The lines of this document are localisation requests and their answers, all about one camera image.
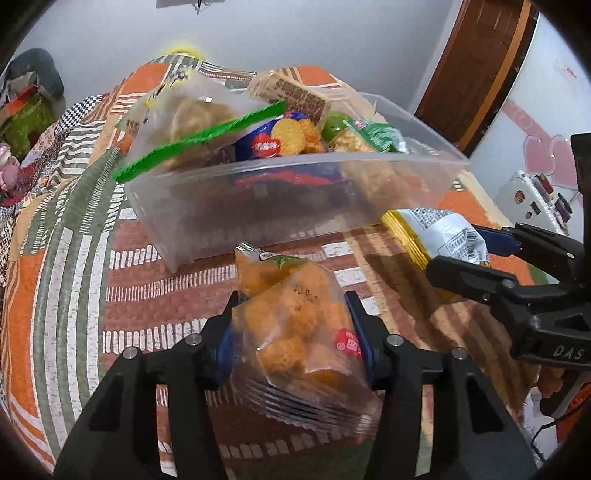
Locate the yellow bed headboard rail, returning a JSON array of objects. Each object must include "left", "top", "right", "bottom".
[{"left": 164, "top": 44, "right": 205, "bottom": 60}]

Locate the patchwork striped bed quilt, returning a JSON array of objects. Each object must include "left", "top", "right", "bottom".
[{"left": 1, "top": 55, "right": 538, "bottom": 473}]

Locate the brown wafer cake pack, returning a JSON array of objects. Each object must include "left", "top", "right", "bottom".
[{"left": 247, "top": 70, "right": 331, "bottom": 130}]

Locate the pink plush toy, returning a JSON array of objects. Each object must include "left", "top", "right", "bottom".
[{"left": 0, "top": 143, "right": 20, "bottom": 192}]

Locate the green-edged clear pastry bag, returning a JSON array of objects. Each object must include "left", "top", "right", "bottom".
[{"left": 113, "top": 70, "right": 287, "bottom": 184}]

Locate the orange fried snack bag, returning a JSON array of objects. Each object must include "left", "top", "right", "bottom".
[{"left": 231, "top": 242, "right": 382, "bottom": 436}]

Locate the green jelly cup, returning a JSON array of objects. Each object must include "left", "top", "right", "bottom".
[{"left": 321, "top": 111, "right": 352, "bottom": 144}]

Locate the brown wooden door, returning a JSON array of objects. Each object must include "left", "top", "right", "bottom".
[{"left": 416, "top": 0, "right": 538, "bottom": 156}]

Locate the blue biscuit snack bag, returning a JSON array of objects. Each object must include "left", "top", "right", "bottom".
[{"left": 233, "top": 111, "right": 329, "bottom": 162}]

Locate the white suitcase with stickers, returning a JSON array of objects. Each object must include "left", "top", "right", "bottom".
[{"left": 495, "top": 170, "right": 583, "bottom": 241}]

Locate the white yellow small snack packet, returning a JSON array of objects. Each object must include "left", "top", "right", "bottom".
[{"left": 382, "top": 207, "right": 490, "bottom": 270}]

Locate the red snack bag in bin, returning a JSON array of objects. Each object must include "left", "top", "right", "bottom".
[{"left": 235, "top": 170, "right": 341, "bottom": 186}]

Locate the green snack sachet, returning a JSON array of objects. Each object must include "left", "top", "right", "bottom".
[{"left": 342, "top": 120, "right": 410, "bottom": 154}]

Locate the clothes pile with green bag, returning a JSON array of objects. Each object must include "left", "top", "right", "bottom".
[{"left": 1, "top": 48, "right": 64, "bottom": 161}]

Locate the clear plastic storage bin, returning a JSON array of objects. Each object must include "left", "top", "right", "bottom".
[{"left": 125, "top": 93, "right": 469, "bottom": 272}]

